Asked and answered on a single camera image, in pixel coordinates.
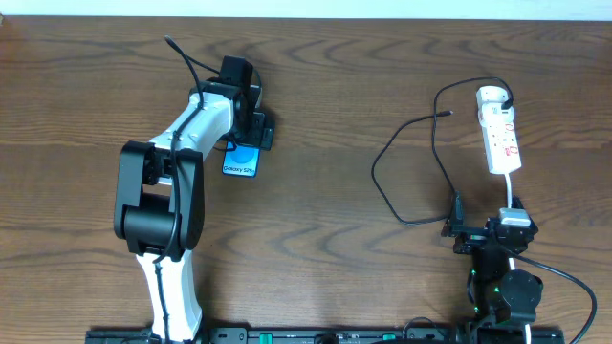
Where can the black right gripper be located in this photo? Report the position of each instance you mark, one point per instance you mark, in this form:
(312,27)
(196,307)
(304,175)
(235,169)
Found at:
(473,233)

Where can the white power strip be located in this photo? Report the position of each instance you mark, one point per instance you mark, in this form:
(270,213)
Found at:
(498,130)

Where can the blue Galaxy smartphone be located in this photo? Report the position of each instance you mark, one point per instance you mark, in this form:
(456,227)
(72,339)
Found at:
(240,161)

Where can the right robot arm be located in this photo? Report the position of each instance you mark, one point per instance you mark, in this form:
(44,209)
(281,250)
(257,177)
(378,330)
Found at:
(504,297)

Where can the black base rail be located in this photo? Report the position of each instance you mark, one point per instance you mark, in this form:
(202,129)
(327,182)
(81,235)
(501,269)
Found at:
(267,336)

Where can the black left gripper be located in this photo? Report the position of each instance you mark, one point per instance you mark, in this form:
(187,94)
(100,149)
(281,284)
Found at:
(263,130)

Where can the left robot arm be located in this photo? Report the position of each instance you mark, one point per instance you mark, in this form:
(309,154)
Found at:
(160,198)

